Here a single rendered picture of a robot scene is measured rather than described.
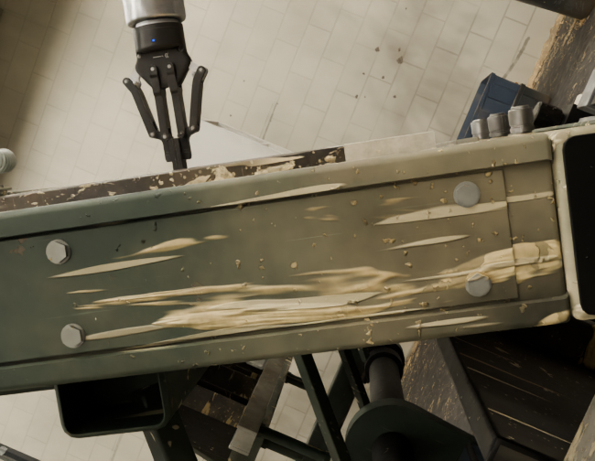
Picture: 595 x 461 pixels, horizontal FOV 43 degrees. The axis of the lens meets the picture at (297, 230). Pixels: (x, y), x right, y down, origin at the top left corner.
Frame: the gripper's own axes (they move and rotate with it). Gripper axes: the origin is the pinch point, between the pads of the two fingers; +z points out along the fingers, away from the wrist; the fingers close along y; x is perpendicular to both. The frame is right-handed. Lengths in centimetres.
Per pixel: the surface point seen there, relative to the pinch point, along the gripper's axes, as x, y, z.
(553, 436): 52, -40, 27
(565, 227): 69, -38, 8
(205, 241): 69, -18, 6
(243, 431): -21, 1, 50
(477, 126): 5.8, -43.6, 1.4
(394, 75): -498, -62, -51
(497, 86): -395, -121, -25
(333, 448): -14, -16, 53
